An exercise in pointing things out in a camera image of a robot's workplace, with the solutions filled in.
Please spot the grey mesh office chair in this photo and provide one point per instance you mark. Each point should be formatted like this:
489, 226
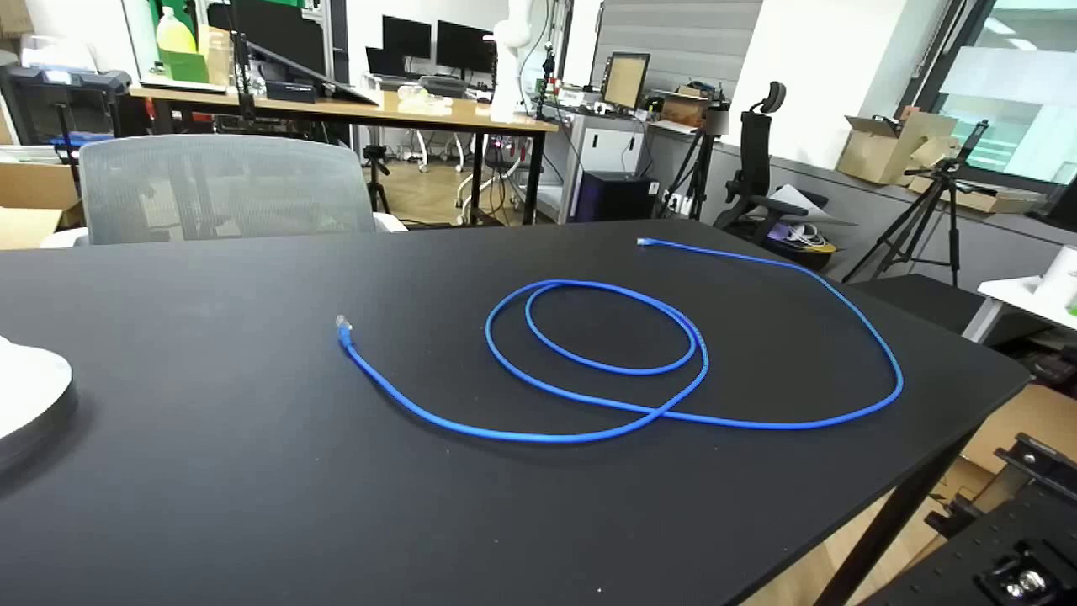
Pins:
219, 186

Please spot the open cardboard box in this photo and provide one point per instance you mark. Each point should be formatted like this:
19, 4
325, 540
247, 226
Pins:
878, 146

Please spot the black office chair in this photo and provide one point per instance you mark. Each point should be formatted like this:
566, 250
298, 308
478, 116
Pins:
750, 210

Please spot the long wooden desk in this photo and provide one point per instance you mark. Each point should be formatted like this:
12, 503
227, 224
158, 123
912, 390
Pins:
389, 113

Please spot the black computer monitor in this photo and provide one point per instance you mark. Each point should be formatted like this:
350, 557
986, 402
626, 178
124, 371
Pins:
462, 49

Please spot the black camera tripod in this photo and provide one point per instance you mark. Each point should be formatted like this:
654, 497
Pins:
905, 235

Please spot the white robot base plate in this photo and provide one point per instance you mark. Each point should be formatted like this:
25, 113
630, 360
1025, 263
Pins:
32, 381

